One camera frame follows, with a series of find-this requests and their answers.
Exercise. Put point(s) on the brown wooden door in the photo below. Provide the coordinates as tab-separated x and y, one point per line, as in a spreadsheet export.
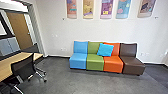
20	30

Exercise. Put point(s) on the blue sofa seat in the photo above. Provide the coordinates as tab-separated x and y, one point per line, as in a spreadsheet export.
78	60

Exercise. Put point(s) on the green sofa seat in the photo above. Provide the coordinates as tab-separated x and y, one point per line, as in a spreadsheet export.
95	62

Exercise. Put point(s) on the cyan square cushion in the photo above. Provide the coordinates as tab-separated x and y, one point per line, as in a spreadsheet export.
105	50

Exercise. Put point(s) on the orange sofa seat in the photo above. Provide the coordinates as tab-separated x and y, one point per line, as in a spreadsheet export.
113	63

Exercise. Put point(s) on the brown sofa seat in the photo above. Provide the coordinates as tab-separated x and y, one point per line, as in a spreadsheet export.
132	65

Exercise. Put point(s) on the black office chair chrome legs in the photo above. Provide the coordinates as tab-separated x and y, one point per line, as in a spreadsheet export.
23	68

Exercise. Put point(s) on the light wooden table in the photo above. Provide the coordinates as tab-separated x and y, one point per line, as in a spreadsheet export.
11	65

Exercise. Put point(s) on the grey glass side panel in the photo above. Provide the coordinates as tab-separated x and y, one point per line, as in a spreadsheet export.
9	46

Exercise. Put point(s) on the white wall outlet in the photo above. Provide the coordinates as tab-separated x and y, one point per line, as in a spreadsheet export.
143	53
63	49

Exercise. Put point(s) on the white wall light switch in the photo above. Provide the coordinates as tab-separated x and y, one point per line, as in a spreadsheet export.
55	35

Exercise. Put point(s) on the white door frame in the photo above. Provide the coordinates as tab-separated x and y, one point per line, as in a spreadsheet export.
38	30

